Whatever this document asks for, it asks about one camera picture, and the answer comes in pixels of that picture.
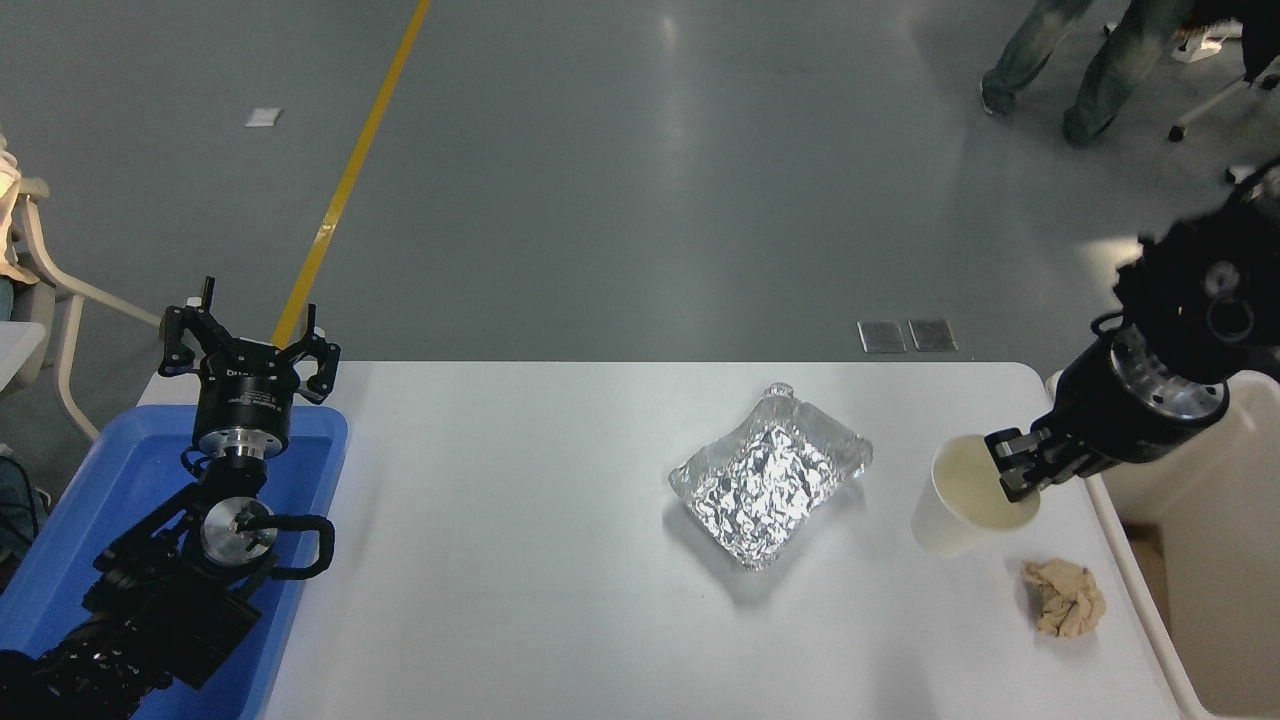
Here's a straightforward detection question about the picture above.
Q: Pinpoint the crumpled tan paper ball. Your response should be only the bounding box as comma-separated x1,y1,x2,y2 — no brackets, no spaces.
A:
1022,559,1107,638

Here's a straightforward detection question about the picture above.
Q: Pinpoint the seated person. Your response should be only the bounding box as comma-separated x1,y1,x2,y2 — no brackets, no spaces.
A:
0,135,53,571

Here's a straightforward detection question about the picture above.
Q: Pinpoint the blue plastic tray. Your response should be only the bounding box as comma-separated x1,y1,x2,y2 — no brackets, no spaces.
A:
0,403,349,720

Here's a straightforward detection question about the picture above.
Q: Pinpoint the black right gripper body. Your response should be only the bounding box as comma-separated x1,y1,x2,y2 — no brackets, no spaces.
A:
1040,340,1217,479

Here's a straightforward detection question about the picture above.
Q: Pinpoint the walking person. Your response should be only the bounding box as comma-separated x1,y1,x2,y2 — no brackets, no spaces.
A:
980,0,1201,150

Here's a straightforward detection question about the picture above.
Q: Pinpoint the white paper cup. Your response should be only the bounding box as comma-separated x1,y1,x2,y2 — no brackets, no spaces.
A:
911,434,1042,559

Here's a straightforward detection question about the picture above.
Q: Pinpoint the crumpled silver foil tray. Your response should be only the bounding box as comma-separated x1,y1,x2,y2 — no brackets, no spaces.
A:
668,383,874,570

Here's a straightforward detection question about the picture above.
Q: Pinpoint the large pale bin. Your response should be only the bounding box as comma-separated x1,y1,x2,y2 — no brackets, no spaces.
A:
1045,368,1280,720

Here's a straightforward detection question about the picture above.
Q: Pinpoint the white plastic chair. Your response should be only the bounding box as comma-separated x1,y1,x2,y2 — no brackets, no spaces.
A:
8,178,163,441

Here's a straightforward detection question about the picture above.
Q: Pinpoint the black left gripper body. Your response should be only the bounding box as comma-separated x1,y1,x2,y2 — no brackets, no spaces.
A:
192,340,302,437

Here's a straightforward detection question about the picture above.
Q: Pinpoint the white swivel chair base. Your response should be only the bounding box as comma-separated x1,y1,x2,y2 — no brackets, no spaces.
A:
1167,18,1280,143

